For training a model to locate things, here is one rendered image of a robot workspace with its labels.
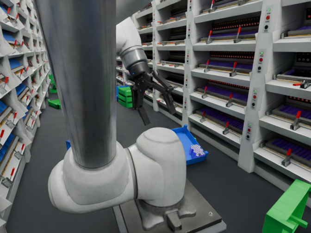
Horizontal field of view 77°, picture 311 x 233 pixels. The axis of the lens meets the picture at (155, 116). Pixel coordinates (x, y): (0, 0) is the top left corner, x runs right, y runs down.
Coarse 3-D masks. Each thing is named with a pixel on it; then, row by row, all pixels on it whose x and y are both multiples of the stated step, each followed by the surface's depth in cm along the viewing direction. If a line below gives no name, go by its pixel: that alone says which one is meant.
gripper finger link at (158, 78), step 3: (153, 72) 68; (153, 75) 68; (156, 75) 68; (159, 75) 69; (156, 78) 68; (159, 78) 67; (162, 78) 68; (159, 81) 67; (162, 81) 67; (165, 81) 68; (162, 84) 67; (165, 84) 66; (168, 84) 67; (165, 87) 66; (168, 87) 66; (168, 90) 66; (171, 90) 66
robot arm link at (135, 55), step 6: (132, 48) 69; (138, 48) 70; (126, 54) 69; (132, 54) 69; (138, 54) 69; (144, 54) 72; (126, 60) 70; (132, 60) 69; (138, 60) 69; (144, 60) 71; (126, 66) 71
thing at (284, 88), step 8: (288, 64) 107; (296, 64) 104; (304, 64) 101; (272, 72) 103; (280, 72) 103; (272, 80) 104; (272, 88) 101; (280, 88) 97; (288, 88) 93; (296, 88) 90; (296, 96) 92; (304, 96) 88
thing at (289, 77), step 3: (279, 75) 101; (282, 75) 100; (285, 75) 99; (288, 75) 98; (291, 75) 97; (279, 78) 102; (282, 78) 100; (285, 78) 99; (288, 78) 97; (291, 78) 96; (294, 78) 94; (297, 78) 93; (300, 78) 92; (303, 78) 91; (306, 78) 90; (309, 78) 89; (288, 81) 96; (300, 81) 93
